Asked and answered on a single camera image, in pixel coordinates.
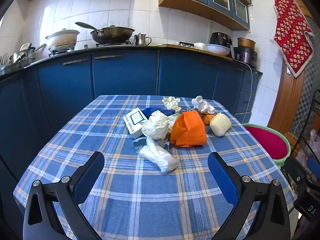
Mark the dark metal wok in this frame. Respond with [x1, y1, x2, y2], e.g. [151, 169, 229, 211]
[75, 21, 135, 44]

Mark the green red plastic bucket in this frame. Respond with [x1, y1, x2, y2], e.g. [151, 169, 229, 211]
[242, 123, 291, 169]

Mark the wooden door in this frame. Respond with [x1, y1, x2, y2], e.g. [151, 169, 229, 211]
[266, 5, 320, 155]

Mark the blue kitchen base cabinet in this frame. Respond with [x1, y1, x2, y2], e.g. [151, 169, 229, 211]
[0, 44, 263, 178]

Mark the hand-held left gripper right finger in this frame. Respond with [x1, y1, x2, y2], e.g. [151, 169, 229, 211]
[207, 152, 292, 240]

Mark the black gas stove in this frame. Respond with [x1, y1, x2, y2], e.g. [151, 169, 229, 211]
[47, 42, 137, 57]

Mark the dark blue cloth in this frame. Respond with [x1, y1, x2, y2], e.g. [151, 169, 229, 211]
[142, 107, 177, 119]

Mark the white cooking pot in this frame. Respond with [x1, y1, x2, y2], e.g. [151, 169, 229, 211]
[45, 29, 81, 49]

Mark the blue plaid tablecloth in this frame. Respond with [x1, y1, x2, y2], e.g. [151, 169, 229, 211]
[12, 95, 298, 240]

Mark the red patterned quilted cloth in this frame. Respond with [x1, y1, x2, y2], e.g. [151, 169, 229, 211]
[273, 0, 315, 78]

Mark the white power cable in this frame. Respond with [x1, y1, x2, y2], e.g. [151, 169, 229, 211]
[234, 60, 253, 123]

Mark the brown pot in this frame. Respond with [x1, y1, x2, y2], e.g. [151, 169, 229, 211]
[237, 37, 256, 51]

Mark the black air fryer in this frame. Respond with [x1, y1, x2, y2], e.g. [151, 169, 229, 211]
[209, 32, 233, 49]

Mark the cream tissue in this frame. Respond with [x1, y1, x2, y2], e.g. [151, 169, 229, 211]
[162, 96, 182, 112]

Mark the brown lumpy scrap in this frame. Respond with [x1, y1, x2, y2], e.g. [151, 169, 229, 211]
[201, 114, 215, 126]

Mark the orange mesh cloth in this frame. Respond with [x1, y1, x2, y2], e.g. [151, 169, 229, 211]
[170, 112, 207, 147]

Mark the steel kettle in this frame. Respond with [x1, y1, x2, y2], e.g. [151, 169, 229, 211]
[133, 33, 152, 46]

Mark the white medicine box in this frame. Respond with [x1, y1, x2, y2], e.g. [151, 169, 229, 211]
[123, 107, 148, 139]

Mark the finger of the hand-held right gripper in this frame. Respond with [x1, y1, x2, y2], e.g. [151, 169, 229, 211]
[284, 156, 312, 190]
[307, 158, 320, 175]

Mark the white tissue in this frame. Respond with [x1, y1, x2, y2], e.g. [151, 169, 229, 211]
[192, 95, 216, 115]

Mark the white crumpled paper ball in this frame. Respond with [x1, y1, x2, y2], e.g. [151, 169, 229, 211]
[141, 110, 170, 140]

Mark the dark rice cooker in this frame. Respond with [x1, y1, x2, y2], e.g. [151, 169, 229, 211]
[234, 47, 258, 69]

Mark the clear plastic bag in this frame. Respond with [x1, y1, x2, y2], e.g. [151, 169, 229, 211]
[138, 137, 180, 173]
[296, 129, 320, 165]

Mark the large white bowl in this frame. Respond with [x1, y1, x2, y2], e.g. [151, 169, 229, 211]
[205, 44, 231, 57]

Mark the cream foam block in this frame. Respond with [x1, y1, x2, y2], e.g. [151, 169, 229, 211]
[209, 112, 232, 137]

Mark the black metal rack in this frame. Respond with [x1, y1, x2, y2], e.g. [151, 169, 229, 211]
[290, 89, 320, 160]

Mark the steel lidded pot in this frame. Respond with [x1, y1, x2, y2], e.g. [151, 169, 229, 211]
[10, 44, 47, 65]

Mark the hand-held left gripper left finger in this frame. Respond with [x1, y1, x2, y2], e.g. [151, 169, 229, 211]
[22, 151, 105, 240]

